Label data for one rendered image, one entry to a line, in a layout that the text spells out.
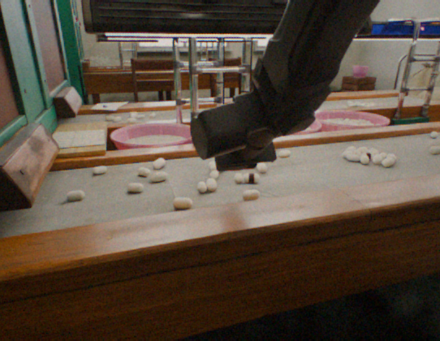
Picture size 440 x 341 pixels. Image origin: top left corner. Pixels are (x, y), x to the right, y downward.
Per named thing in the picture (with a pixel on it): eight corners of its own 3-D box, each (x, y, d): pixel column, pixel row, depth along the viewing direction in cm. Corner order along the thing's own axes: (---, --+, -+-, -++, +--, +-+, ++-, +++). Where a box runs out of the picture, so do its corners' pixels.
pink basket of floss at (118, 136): (213, 156, 107) (213, 128, 103) (163, 183, 86) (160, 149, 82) (153, 144, 119) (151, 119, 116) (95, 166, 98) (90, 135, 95)
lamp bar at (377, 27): (456, 39, 150) (461, 22, 147) (343, 39, 133) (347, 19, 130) (441, 39, 157) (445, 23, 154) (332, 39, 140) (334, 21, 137)
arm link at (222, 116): (323, 114, 35) (291, 50, 37) (230, 140, 31) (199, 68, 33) (278, 155, 46) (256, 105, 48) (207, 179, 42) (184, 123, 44)
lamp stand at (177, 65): (227, 144, 119) (228, 10, 102) (174, 148, 114) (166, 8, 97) (213, 132, 136) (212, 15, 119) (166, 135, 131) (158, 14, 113)
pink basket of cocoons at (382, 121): (401, 148, 114) (407, 122, 111) (338, 156, 107) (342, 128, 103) (351, 131, 138) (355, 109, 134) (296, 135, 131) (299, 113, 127)
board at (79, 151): (105, 153, 81) (105, 149, 80) (40, 160, 77) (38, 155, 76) (107, 125, 110) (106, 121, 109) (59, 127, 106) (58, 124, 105)
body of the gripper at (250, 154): (209, 133, 52) (219, 110, 46) (265, 129, 55) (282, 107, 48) (215, 170, 51) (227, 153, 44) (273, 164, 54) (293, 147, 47)
